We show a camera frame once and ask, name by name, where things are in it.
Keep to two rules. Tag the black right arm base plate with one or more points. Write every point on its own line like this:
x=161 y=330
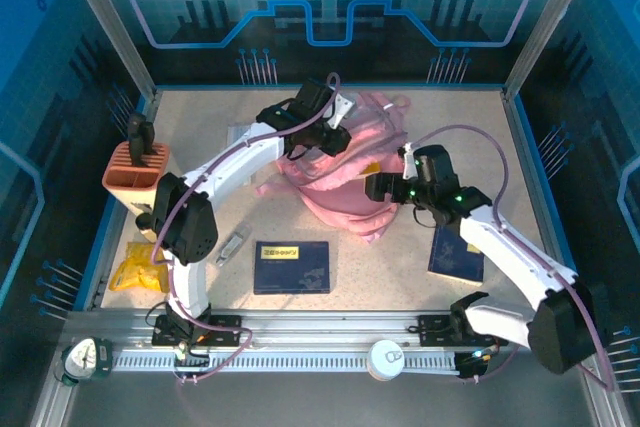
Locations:
x=432 y=329

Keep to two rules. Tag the aluminium frame post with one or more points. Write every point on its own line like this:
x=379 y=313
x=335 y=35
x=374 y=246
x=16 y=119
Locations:
x=549 y=22
x=109 y=22

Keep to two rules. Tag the blue white ruler pack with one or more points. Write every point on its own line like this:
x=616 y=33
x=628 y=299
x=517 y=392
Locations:
x=237 y=133

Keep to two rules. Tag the pink student backpack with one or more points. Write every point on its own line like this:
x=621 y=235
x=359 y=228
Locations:
x=345 y=197

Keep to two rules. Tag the white pull-tab can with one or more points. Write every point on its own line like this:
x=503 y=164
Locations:
x=382 y=362

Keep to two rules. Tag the aluminium front rail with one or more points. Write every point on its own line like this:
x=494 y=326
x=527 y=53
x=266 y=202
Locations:
x=325 y=327

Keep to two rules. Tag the green alarm clock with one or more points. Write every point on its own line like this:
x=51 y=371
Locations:
x=82 y=358

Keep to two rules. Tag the small bottle with black cap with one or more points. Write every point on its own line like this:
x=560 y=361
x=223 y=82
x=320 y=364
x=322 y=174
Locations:
x=144 y=233

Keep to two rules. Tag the navy book with yellow label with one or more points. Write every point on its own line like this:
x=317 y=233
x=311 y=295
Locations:
x=450 y=257
x=292 y=272

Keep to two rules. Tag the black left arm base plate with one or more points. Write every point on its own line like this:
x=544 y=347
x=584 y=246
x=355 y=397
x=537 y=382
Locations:
x=225 y=329

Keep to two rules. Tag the yellow snack bag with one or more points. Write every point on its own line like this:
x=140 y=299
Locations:
x=132 y=267

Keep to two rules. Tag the orange cream knife block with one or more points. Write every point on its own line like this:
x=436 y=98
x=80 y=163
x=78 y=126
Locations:
x=130 y=182

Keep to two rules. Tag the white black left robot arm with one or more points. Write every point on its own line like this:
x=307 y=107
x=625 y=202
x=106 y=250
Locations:
x=235 y=162

